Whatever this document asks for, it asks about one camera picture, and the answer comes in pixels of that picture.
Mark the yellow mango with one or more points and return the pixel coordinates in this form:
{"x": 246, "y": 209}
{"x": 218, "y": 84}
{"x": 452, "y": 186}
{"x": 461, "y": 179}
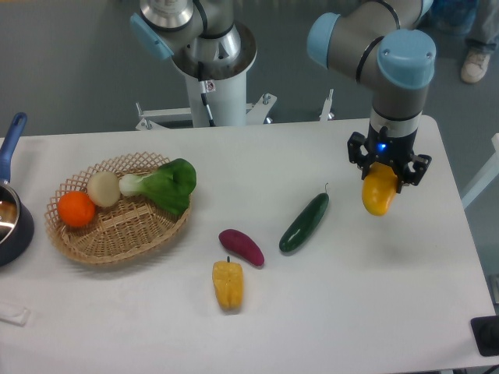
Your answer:
{"x": 379, "y": 189}

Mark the person's white shoe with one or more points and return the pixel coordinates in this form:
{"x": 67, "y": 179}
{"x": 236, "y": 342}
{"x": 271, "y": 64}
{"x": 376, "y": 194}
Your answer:
{"x": 475, "y": 66}

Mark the beige round onion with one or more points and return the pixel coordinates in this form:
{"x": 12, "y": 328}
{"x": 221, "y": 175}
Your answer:
{"x": 103, "y": 188}

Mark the white frame at right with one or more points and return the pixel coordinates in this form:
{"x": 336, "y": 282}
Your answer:
{"x": 483, "y": 177}

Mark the green cucumber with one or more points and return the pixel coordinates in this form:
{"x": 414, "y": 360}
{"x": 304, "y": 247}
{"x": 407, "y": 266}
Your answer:
{"x": 305, "y": 224}

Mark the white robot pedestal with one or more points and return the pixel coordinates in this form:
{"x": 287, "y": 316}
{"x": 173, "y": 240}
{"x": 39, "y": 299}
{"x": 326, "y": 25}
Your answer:
{"x": 215, "y": 72}

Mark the clear plastic piece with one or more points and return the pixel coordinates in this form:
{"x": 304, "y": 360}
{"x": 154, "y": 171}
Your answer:
{"x": 14, "y": 314}

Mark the white metal base frame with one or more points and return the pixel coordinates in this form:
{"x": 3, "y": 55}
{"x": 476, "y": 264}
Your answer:
{"x": 256, "y": 113}

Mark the black device at edge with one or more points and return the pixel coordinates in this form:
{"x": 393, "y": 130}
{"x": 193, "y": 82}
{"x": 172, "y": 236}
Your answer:
{"x": 485, "y": 332}

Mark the woven wicker basket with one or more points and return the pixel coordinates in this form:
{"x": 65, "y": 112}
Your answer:
{"x": 133, "y": 226}

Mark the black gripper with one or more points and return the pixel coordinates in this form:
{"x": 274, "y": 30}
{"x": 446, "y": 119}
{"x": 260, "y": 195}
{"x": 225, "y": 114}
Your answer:
{"x": 410, "y": 168}

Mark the orange fruit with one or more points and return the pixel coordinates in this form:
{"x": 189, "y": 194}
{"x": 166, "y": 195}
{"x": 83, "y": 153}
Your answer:
{"x": 76, "y": 209}

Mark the purple sweet potato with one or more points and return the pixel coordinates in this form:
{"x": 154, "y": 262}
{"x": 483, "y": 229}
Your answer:
{"x": 242, "y": 245}

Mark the yellow bell pepper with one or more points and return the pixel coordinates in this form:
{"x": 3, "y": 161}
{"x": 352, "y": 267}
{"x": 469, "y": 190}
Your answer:
{"x": 228, "y": 281}

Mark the green bok choy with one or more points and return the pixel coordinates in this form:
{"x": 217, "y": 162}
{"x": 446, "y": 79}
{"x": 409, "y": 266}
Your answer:
{"x": 169, "y": 187}

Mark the dark blue saucepan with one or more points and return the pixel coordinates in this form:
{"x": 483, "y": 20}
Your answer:
{"x": 17, "y": 224}

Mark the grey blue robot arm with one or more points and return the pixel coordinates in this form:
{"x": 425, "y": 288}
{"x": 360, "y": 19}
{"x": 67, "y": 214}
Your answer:
{"x": 377, "y": 45}

